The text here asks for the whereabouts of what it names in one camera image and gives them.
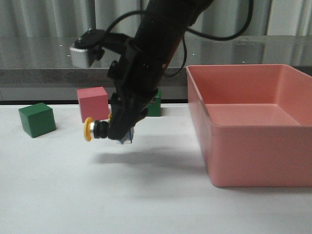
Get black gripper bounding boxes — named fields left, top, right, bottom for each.
left=107, top=39, right=168, bottom=140

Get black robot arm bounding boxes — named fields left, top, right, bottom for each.
left=108, top=0, right=212, bottom=140

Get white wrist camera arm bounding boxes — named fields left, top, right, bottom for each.
left=69, top=28, right=106, bottom=68

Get yellow push button switch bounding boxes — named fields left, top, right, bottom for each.
left=83, top=113, right=136, bottom=145

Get pink plastic bin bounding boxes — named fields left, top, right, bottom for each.
left=186, top=64, right=312, bottom=187

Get green cube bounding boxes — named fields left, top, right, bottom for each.
left=147, top=90, right=161, bottom=117
left=19, top=103, right=57, bottom=138

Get left green cube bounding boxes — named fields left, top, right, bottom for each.
left=19, top=103, right=57, bottom=138

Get grey curtain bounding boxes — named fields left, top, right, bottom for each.
left=0, top=0, right=312, bottom=38

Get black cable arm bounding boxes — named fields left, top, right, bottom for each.
left=104, top=0, right=254, bottom=78

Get pink cube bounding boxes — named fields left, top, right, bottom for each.
left=77, top=86, right=110, bottom=123

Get dark glossy back table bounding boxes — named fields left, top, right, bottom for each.
left=0, top=36, right=312, bottom=104

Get right green cube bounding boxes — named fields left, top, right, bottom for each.
left=147, top=90, right=161, bottom=117

